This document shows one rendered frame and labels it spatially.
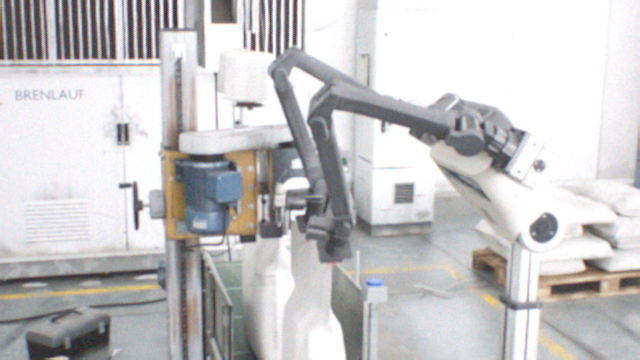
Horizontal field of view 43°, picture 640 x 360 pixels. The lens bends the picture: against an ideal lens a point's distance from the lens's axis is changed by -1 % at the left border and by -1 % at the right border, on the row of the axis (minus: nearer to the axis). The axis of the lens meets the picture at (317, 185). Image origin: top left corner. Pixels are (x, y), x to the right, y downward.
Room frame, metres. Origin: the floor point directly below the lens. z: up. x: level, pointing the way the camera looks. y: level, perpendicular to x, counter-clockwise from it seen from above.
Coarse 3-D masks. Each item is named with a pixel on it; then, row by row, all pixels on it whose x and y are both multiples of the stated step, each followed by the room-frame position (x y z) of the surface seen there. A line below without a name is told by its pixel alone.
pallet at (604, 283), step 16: (480, 256) 5.64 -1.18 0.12; (496, 256) 5.56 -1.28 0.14; (496, 272) 5.41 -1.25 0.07; (592, 272) 5.21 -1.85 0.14; (608, 272) 5.21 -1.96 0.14; (624, 272) 5.22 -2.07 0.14; (544, 288) 5.01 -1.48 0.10; (592, 288) 5.21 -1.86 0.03; (608, 288) 5.15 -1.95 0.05; (624, 288) 5.24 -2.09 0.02
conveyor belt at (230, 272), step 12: (216, 264) 4.54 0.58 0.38; (228, 264) 4.54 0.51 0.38; (240, 264) 4.55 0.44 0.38; (228, 276) 4.32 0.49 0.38; (240, 276) 4.32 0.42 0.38; (228, 288) 4.12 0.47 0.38; (240, 288) 4.12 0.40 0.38; (240, 300) 3.94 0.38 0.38; (240, 312) 3.76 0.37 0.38; (240, 324) 3.61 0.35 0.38; (240, 336) 3.46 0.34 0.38; (240, 348) 3.33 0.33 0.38
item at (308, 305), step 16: (304, 240) 2.73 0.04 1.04; (304, 256) 2.73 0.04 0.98; (304, 272) 2.73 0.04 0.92; (320, 272) 2.49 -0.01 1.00; (304, 288) 2.71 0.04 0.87; (320, 288) 2.49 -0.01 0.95; (288, 304) 2.71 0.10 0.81; (304, 304) 2.60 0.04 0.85; (320, 304) 2.49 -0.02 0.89; (288, 320) 2.64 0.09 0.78; (304, 320) 2.51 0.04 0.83; (320, 320) 2.45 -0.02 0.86; (288, 336) 2.58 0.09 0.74; (304, 336) 2.47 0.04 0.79; (320, 336) 2.45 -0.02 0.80; (336, 336) 2.45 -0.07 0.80; (288, 352) 2.57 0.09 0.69; (304, 352) 2.45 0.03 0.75; (320, 352) 2.43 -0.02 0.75; (336, 352) 2.44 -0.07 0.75
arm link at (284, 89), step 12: (276, 72) 2.49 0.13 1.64; (276, 84) 2.58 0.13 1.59; (288, 84) 2.50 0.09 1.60; (288, 96) 2.54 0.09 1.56; (288, 108) 2.54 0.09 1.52; (300, 108) 2.56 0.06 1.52; (288, 120) 2.55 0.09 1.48; (300, 120) 2.55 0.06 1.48; (300, 132) 2.56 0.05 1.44; (300, 144) 2.56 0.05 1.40; (312, 144) 2.57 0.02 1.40; (300, 156) 2.57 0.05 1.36; (312, 156) 2.57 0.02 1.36; (312, 168) 2.57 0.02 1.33; (312, 180) 2.57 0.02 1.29
